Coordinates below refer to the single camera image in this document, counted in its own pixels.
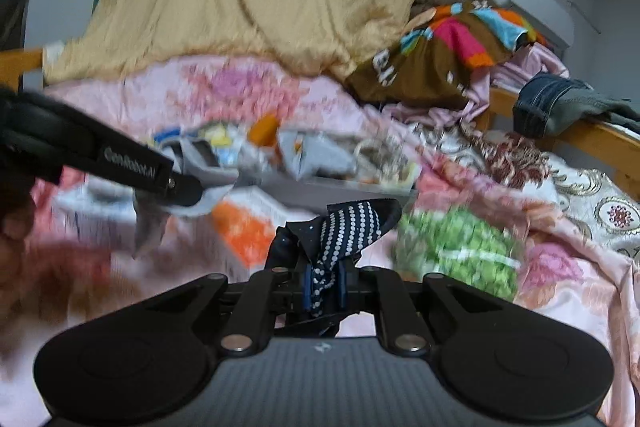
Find white brocade patterned blanket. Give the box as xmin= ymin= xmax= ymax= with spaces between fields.
xmin=414 ymin=124 xmax=639 ymax=261

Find black dotted sock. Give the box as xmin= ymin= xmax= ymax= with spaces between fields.
xmin=265 ymin=198 xmax=401 ymax=337

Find grey face mask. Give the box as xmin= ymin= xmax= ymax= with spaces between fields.
xmin=277 ymin=129 xmax=358 ymax=181

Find colourful brown patchwork cloth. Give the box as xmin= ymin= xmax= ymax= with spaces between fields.
xmin=344 ymin=1 xmax=547 ymax=109

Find grey tray with cartoon towel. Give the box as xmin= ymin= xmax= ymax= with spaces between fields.
xmin=151 ymin=120 xmax=421 ymax=212

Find white air conditioner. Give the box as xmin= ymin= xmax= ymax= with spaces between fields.
xmin=495 ymin=0 xmax=575 ymax=50

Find pink floral bedsheet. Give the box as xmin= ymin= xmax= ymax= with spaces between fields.
xmin=1 ymin=56 xmax=639 ymax=426

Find orange white medicine box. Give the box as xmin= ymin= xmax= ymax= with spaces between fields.
xmin=212 ymin=198 xmax=314 ymax=271

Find grey cloth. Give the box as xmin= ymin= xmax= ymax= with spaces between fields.
xmin=134 ymin=139 xmax=240 ymax=257

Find mauve pink garment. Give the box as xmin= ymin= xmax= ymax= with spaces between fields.
xmin=382 ymin=43 xmax=570 ymax=128

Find person's left hand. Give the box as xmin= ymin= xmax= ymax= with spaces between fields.
xmin=1 ymin=192 xmax=36 ymax=286

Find striped pastel towel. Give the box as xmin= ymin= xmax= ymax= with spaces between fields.
xmin=358 ymin=160 xmax=421 ymax=190

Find wooden bed frame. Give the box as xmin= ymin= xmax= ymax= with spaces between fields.
xmin=1 ymin=49 xmax=640 ymax=202

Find blue denim jeans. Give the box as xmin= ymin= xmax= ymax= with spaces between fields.
xmin=512 ymin=72 xmax=639 ymax=139

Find beige drawstring linen pouch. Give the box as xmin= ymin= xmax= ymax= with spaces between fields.
xmin=354 ymin=139 xmax=408 ymax=182

